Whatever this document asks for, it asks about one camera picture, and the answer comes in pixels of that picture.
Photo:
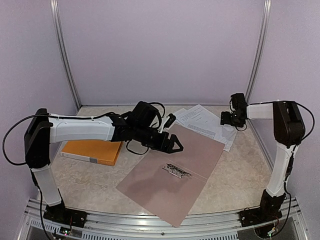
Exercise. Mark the left aluminium frame post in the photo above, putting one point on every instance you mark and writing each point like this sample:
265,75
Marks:
54,5

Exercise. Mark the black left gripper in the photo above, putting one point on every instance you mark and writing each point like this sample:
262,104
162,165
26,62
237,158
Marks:
161,145

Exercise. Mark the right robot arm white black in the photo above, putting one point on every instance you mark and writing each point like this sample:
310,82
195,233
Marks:
288,131

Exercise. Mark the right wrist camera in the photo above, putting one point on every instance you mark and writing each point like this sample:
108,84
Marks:
237,101

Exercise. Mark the aluminium frame post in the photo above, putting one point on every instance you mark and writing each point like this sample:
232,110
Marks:
54,5
259,49

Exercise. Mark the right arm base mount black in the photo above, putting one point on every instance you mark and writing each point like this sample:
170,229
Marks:
268,210

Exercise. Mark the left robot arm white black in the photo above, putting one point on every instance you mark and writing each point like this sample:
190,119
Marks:
45,129

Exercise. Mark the orange book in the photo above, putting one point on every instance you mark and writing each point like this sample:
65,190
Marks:
92,151

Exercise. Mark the right aluminium frame post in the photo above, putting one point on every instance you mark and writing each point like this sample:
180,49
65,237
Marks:
259,49

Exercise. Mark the metal folder clip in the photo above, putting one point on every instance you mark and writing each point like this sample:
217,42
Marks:
176,171

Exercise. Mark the white printed sheet far left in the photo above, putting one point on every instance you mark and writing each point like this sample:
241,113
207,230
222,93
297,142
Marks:
183,116

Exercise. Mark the front aluminium rail base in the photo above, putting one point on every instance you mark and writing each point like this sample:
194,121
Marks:
224,225

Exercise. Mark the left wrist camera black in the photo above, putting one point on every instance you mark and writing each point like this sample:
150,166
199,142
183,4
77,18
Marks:
144,114

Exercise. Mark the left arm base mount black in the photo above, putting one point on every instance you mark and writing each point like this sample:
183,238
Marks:
66,216

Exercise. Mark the white printed paper stack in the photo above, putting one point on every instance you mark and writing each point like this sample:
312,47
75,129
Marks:
208,124

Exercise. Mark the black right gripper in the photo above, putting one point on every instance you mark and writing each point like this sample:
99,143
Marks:
225,119

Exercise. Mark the pink file folder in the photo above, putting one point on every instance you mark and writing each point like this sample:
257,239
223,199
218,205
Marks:
163,194

